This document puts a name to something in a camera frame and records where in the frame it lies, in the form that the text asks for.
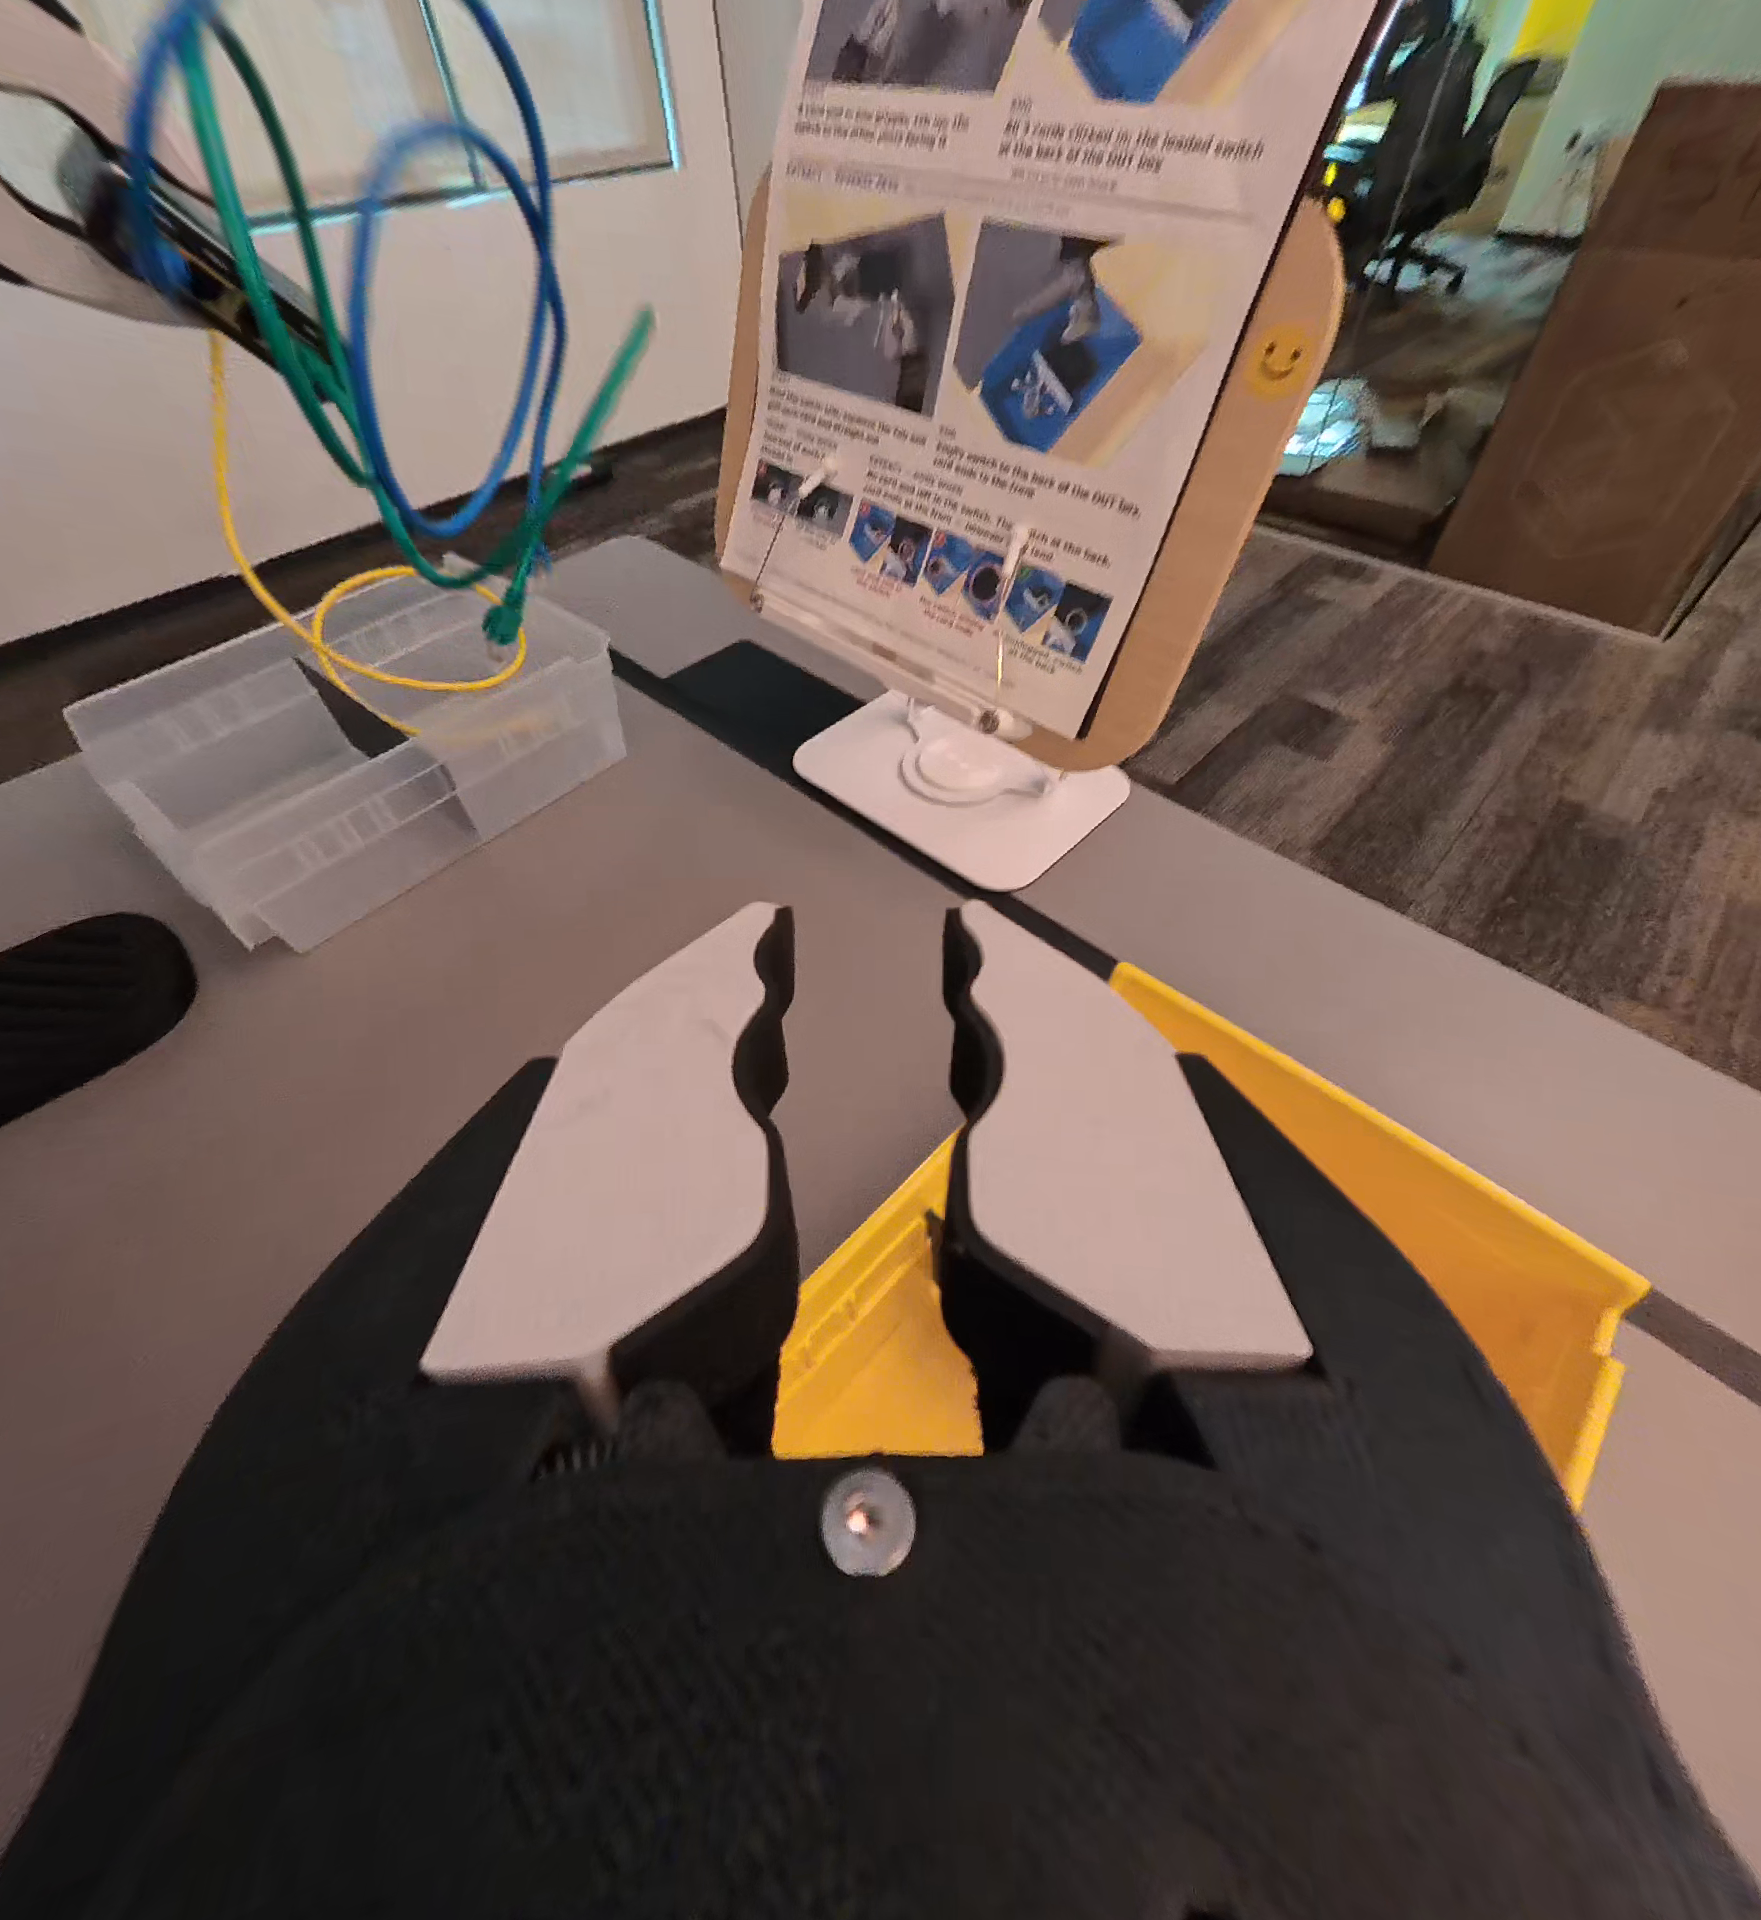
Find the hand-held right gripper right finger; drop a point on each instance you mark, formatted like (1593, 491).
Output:
(1119, 1184)

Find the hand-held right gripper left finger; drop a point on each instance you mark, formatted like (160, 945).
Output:
(626, 1184)

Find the black network switch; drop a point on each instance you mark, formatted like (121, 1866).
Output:
(219, 308)

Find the yellow plastic bin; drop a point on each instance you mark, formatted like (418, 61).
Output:
(1420, 1200)

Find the clear plastic bin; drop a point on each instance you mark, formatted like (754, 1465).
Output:
(219, 781)

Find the white board stand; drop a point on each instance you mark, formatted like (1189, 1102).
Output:
(1000, 825)

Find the black wrist rest pad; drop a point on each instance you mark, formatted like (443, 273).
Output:
(25, 1021)
(761, 705)

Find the black bin divider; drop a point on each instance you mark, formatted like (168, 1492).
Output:
(355, 712)

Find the large window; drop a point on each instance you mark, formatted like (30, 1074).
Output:
(578, 89)

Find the instruction sheet on stand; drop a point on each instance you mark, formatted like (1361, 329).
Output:
(1255, 494)

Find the yellow smiley sticker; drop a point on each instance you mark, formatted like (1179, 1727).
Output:
(1276, 360)

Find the printed instruction sheet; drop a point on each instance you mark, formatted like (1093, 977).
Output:
(1059, 225)

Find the brown cardboard box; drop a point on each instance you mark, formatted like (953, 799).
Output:
(1644, 375)

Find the black office chair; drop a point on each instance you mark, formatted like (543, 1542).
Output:
(1434, 149)

